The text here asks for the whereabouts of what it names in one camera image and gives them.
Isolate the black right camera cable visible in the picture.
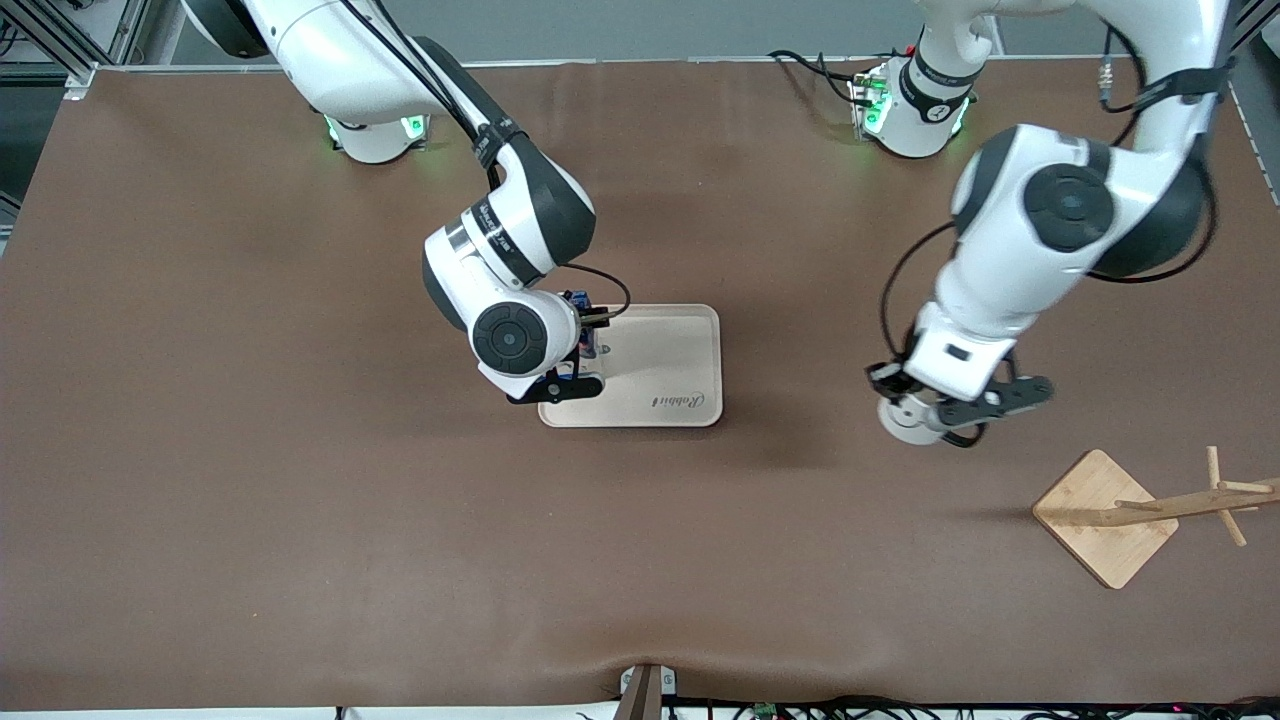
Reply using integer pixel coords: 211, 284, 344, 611
340, 0, 633, 328

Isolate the black arm base cable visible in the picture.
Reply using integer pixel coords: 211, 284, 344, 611
768, 48, 871, 109

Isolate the aluminium frame profile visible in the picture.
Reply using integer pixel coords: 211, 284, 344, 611
0, 0, 151, 101
1232, 0, 1280, 61

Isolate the beige plastic tray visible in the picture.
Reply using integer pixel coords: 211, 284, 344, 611
538, 304, 723, 429

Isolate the black left camera cable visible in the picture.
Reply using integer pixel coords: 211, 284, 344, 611
866, 30, 1233, 399

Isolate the blue milk carton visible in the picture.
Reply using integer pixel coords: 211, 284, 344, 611
562, 290, 604, 363

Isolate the wooden mug stand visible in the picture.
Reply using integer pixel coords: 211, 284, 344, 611
1032, 445, 1280, 591

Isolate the black camera cable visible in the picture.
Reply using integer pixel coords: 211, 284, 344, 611
340, 0, 633, 328
866, 30, 1233, 399

